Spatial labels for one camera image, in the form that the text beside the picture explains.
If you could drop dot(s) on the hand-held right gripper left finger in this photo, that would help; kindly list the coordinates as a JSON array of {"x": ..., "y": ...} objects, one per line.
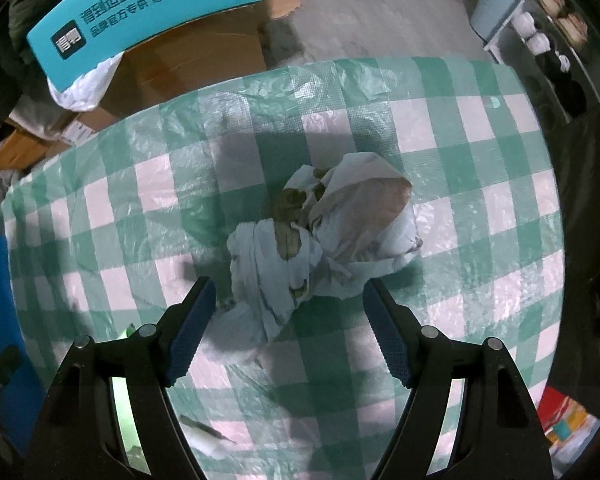
[{"x": 190, "y": 335}]

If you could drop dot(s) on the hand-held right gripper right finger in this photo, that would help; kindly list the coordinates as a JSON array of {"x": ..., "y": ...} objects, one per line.
[{"x": 387, "y": 335}]

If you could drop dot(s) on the white patterned sock bundle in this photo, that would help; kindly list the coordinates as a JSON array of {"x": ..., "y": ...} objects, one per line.
[{"x": 340, "y": 220}]

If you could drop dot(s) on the cardboard shoe box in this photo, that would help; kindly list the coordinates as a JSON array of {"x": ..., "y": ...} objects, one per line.
[{"x": 5, "y": 270}]

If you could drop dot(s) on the green white checkered tablecloth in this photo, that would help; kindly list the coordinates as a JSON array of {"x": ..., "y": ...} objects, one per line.
[{"x": 455, "y": 185}]

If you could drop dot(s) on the colourful box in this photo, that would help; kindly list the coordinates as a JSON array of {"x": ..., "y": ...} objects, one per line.
[{"x": 565, "y": 415}]

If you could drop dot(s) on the small orange cardboard box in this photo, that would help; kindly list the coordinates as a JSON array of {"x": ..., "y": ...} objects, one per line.
[{"x": 20, "y": 150}]

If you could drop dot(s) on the brown cardboard box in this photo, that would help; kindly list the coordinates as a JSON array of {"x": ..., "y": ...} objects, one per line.
[{"x": 195, "y": 65}]

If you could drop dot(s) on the white plastic bag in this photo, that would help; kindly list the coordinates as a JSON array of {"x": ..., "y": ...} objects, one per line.
[{"x": 85, "y": 85}]

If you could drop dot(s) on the white shoe rack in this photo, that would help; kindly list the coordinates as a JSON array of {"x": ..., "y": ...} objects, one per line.
[{"x": 505, "y": 35}]

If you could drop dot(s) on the teal box lid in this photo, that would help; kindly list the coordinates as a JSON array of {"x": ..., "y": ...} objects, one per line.
[{"x": 145, "y": 15}]

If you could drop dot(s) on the group of shoes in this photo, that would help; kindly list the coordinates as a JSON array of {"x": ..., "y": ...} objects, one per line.
[{"x": 545, "y": 45}]

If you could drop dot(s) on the pale blue trash bin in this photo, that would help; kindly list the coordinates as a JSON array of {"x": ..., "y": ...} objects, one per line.
[{"x": 492, "y": 5}]

